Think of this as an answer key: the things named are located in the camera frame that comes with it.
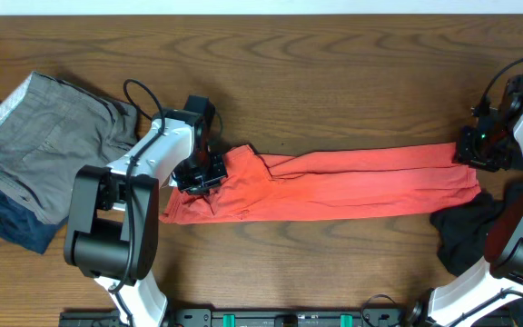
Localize red printed t-shirt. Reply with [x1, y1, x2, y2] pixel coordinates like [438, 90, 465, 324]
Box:
[160, 144, 481, 224]

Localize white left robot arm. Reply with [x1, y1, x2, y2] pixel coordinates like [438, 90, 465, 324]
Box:
[59, 104, 227, 326]

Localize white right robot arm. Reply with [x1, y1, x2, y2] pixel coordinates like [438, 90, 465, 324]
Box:
[423, 114, 523, 326]

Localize black garment with white logo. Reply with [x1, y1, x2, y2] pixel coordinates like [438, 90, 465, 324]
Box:
[429, 183, 523, 276]

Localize grey folded trousers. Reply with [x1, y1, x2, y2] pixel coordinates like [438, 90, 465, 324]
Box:
[0, 72, 137, 224]

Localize navy blue folded garment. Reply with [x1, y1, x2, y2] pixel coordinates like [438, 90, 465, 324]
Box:
[0, 191, 67, 254]

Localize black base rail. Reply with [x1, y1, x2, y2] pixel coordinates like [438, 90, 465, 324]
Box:
[58, 308, 515, 327]

